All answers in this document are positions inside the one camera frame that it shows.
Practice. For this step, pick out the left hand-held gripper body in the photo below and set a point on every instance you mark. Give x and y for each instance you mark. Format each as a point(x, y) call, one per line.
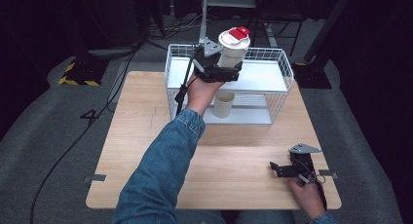
point(207, 61)

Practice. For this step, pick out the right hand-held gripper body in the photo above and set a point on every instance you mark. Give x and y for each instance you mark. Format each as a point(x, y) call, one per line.
point(303, 159)

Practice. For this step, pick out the white cup with red lid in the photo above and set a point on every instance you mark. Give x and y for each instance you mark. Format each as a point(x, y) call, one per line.
point(233, 47)

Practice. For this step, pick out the beige paper cup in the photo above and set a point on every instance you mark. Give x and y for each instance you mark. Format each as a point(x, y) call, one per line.
point(223, 104)

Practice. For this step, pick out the person's right hand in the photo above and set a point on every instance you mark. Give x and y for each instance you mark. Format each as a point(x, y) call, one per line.
point(307, 198)

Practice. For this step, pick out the person's left hand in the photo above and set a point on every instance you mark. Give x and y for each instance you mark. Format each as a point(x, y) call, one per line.
point(201, 94)

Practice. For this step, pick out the grey metal stand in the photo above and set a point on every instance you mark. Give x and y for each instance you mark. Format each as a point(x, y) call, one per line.
point(203, 19)

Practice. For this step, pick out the black stand with base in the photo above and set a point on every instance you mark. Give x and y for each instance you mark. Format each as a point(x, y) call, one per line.
point(313, 71)

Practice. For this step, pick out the yellow black striped stand base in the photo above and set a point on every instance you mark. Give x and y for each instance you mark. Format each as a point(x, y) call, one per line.
point(82, 73)

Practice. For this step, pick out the grey metal table bracket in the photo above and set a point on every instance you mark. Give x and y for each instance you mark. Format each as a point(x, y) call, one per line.
point(328, 174)
point(94, 178)

